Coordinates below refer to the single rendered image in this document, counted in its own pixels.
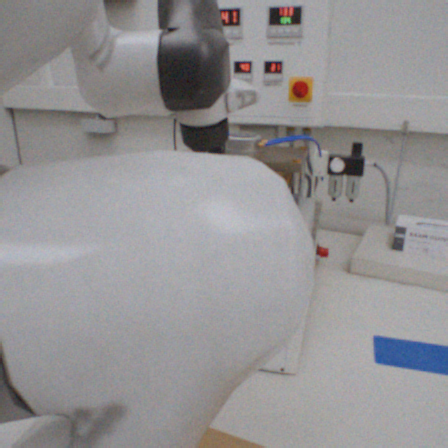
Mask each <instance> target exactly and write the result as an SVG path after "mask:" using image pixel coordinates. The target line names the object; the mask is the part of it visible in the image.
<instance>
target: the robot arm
mask: <svg viewBox="0 0 448 448"><path fill-rule="evenodd" d="M157 18H158V30H151V31H133V32H123V31H121V30H118V29H115V28H112V27H111V26H110V25H109V24H108V21H107V16H106V12H105V7H104V1H103V0H0V98H1V96H2V95H3V94H5V92H6V91H8V90H9V89H11V88H13V87H14V86H16V85H17V84H19V83H20V82H22V81H23V80H25V79H26V78H27V77H29V76H30V75H32V74H33V73H35V72H36V71H38V70H39V69H40V68H42V66H43V65H46V64H47V63H49V62H50V61H52V60H53V59H54V58H56V57H57V56H59V55H60V54H62V53H63V52H64V51H65V50H66V49H67V48H68V47H70V50H71V54H72V57H73V62H74V67H75V73H76V79H77V85H78V91H79V93H80V94H81V96H82V98H83V100H84V102H85V103H87V104H89V105H90V106H91V107H93V108H94V109H95V110H97V111H98V112H100V113H101V114H103V116H104V117H105V118H107V119H110V118H116V116H123V115H129V114H145V113H162V112H167V115H168V117H169V119H173V118H175V119H176V120H178V121H179V123H180V129H181V135H182V141H183V143H184V145H185V146H187V147H188V148H190V149H191V150H192V152H193V153H190V152H177V151H163V149H162V150H157V151H146V152H137V153H127V154H116V155H107V156H96V157H86V158H77V159H66V160H56V161H47V162H43V163H37V164H27V165H17V166H14V167H9V166H5V165H1V163H0V424H5V423H10V422H16V421H21V420H26V419H31V418H36V417H38V418H37V419H36V420H35V421H34V422H33V423H32V424H31V426H30V427H29V428H28V429H27V430H26V431H25V432H24V433H23V434H22V435H21V436H20V437H19V438H18V440H17V441H16V442H15V443H14V444H13V445H12V446H10V448H197V447H198V445H199V442H200V440H201V438H202V436H203V435H204V433H205V432H206V430H207V429H208V428H209V426H210V425H211V423H212V422H213V420H214V419H215V416H216V415H218V413H219V412H220V411H221V409H222V408H223V406H224V405H225V403H226V402H227V400H228V399H229V398H230V396H231V395H232V393H233V392H234V390H235V389H236V388H237V387H238V385H239V384H242V383H243V382H244V381H245V380H246V379H248V378H249V377H250V376H251V375H252V374H254V373H255V372H256V371H257V370H258V369H260V368H261V367H262V366H263V365H265V364H267V363H268V362H269V361H270V360H271V358H273V357H274V356H275V355H276V354H277V353H279V352H280V351H281V350H282V349H283V348H285V347H287V346H288V345H289V344H290V343H291V341H292V339H293V337H294V335H295V331H296V329H297V327H298V324H299V322H300V320H301V317H302V315H303V312H304V309H305V307H306V304H308V302H309V299H310V297H311V294H312V292H313V290H314V286H315V272H314V243H313V238H312V236H311V234H310V232H309V229H308V227H307V225H305V223H304V221H303V218H302V216H301V214H300V212H299V210H298V208H297V205H296V203H295V201H294V199H293V196H292V194H291V192H290V190H289V188H288V186H287V184H286V182H285V180H283V179H282V178H281V177H279V176H278V174H277V173H275V172H274V171H273V170H271V169H270V168H269V167H267V166H266V165H265V164H262V163H260V162H258V161H256V160H254V159H252V158H250V157H245V156H231V155H225V148H226V142H227V141H228V139H229V123H228V115H229V114H230V113H232V112H235V111H238V110H240V109H244V108H246V107H249V106H252V105H254V104H257V103H258V102H259V100H260V92H259V90H258V89H256V88H255V87H253V86H252V85H250V84H248V83H247V82H245V81H241V80H238V79H231V70H230V51H229V43H228V41H227V40H226V39H225V37H224V32H223V23H222V17H221V12H220V8H219V4H218V0H157Z"/></svg>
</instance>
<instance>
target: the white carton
mask: <svg viewBox="0 0 448 448"><path fill-rule="evenodd" d="M392 250H396V251H402V252H408V253H415V254H421V255H427V256H433V257H439V258H446V259H448V221H444V220H437V219H429V218H422V217H414V215H405V214H399V216H398V220H397V223H396V226H395V233H394V239H393V246H392Z"/></svg>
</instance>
